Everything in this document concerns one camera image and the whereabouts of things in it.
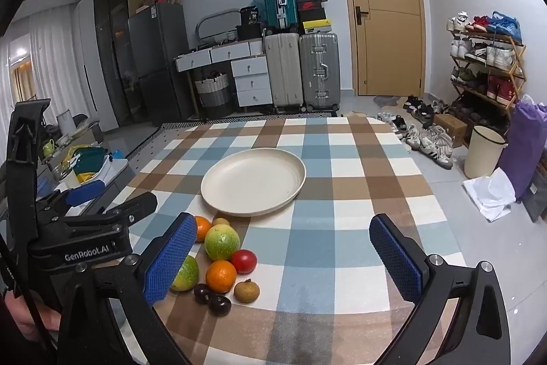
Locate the woven laundry basket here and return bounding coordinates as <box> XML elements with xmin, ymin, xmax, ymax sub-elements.
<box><xmin>195</xmin><ymin>72</ymin><xmax>231</xmax><ymax>120</ymax></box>

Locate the yellow black shoe box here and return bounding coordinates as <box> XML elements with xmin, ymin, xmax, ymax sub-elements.
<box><xmin>299</xmin><ymin>19</ymin><xmax>333</xmax><ymax>35</ymax></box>

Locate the green yellow citrus fruit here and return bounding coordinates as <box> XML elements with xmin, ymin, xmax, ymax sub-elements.
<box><xmin>204</xmin><ymin>224</ymin><xmax>241</xmax><ymax>262</ymax></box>
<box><xmin>171</xmin><ymin>255</ymin><xmax>200</xmax><ymax>292</ymax></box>

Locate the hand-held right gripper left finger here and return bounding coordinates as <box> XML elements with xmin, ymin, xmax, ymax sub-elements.
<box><xmin>55</xmin><ymin>212</ymin><xmax>199</xmax><ymax>365</ymax></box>

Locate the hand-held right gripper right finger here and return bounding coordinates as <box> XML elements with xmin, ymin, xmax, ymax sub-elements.
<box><xmin>369</xmin><ymin>213</ymin><xmax>512</xmax><ymax>365</ymax></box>

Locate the white curtain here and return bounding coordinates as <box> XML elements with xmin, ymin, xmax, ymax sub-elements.
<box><xmin>0</xmin><ymin>3</ymin><xmax>86</xmax><ymax>160</ymax></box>

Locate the white drawer cabinet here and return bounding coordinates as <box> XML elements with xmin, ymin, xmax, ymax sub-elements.
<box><xmin>231</xmin><ymin>56</ymin><xmax>273</xmax><ymax>108</ymax></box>

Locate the cardboard box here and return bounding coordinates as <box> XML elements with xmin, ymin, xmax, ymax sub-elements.
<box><xmin>433</xmin><ymin>114</ymin><xmax>468</xmax><ymax>148</ymax></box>

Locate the black case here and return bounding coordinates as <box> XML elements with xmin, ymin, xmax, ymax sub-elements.
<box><xmin>236</xmin><ymin>25</ymin><xmax>262</xmax><ymax>41</ymax></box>

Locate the wooden shoe rack with shoes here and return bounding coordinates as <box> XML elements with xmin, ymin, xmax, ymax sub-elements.
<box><xmin>446</xmin><ymin>11</ymin><xmax>524</xmax><ymax>118</ymax></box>

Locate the beige suitcase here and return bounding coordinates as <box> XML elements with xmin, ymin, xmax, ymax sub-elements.
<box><xmin>264</xmin><ymin>32</ymin><xmax>302</xmax><ymax>113</ymax></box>

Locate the dark glass cabinet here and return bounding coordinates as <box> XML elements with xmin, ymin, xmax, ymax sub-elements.
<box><xmin>93</xmin><ymin>0</ymin><xmax>151</xmax><ymax>130</ymax></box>

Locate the cream round plate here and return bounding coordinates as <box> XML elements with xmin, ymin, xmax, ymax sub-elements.
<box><xmin>201</xmin><ymin>148</ymin><xmax>307</xmax><ymax>217</ymax></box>

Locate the silver suitcase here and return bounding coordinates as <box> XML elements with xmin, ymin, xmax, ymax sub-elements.
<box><xmin>298</xmin><ymin>32</ymin><xmax>341</xmax><ymax>112</ymax></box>

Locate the grey refrigerator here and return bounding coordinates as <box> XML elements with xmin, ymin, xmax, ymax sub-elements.
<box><xmin>127</xmin><ymin>3</ymin><xmax>195</xmax><ymax>126</ymax></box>

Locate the grey framed mirror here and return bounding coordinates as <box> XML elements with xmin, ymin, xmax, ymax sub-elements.
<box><xmin>196</xmin><ymin>9</ymin><xmax>242</xmax><ymax>45</ymax></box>

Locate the teal suitcase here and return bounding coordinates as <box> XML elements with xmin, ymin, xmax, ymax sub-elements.
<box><xmin>262</xmin><ymin>0</ymin><xmax>298</xmax><ymax>34</ymax></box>

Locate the white lidded canister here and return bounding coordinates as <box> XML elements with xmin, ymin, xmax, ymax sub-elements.
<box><xmin>57</xmin><ymin>110</ymin><xmax>78</xmax><ymax>137</ymax></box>

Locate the person's left hand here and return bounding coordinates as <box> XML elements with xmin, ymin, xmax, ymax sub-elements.
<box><xmin>0</xmin><ymin>292</ymin><xmax>61</xmax><ymax>344</ymax></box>

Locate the scattered pile of shoes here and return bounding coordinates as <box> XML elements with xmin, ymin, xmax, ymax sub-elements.
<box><xmin>376</xmin><ymin>93</ymin><xmax>456</xmax><ymax>170</ymax></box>

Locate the white waste bin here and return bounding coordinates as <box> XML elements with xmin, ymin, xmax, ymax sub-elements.
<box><xmin>464</xmin><ymin>125</ymin><xmax>507</xmax><ymax>180</ymax></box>

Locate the white vanity desk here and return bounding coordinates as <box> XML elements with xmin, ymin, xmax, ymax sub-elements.
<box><xmin>174</xmin><ymin>39</ymin><xmax>268</xmax><ymax>118</ymax></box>

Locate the white dish tray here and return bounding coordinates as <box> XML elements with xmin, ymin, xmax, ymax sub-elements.
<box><xmin>75</xmin><ymin>157</ymin><xmax>129</xmax><ymax>186</ymax></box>

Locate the purple bag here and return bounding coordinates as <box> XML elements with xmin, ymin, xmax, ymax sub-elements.
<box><xmin>498</xmin><ymin>95</ymin><xmax>547</xmax><ymax>203</ymax></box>

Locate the white plastic bag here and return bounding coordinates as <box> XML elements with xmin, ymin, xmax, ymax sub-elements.
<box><xmin>463</xmin><ymin>168</ymin><xmax>517</xmax><ymax>222</ymax></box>

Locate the black cable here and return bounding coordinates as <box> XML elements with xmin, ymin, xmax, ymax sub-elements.
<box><xmin>0</xmin><ymin>237</ymin><xmax>56</xmax><ymax>365</ymax></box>

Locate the wooden door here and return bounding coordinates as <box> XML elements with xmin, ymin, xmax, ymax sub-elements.
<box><xmin>334</xmin><ymin>0</ymin><xmax>427</xmax><ymax>97</ymax></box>

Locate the red tomato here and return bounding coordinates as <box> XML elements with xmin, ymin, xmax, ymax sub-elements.
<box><xmin>231</xmin><ymin>249</ymin><xmax>258</xmax><ymax>274</ymax></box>

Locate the black printed bag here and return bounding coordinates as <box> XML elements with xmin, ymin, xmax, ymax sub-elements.
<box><xmin>239</xmin><ymin>6</ymin><xmax>262</xmax><ymax>27</ymax></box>

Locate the orange mandarin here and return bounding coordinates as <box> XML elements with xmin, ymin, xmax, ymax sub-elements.
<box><xmin>194</xmin><ymin>216</ymin><xmax>213</xmax><ymax>243</ymax></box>
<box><xmin>205</xmin><ymin>260</ymin><xmax>237</xmax><ymax>294</ymax></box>

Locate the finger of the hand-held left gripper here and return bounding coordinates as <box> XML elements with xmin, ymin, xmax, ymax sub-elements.
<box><xmin>35</xmin><ymin>179</ymin><xmax>107</xmax><ymax>217</ymax></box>
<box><xmin>100</xmin><ymin>191</ymin><xmax>158</xmax><ymax>230</ymax></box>

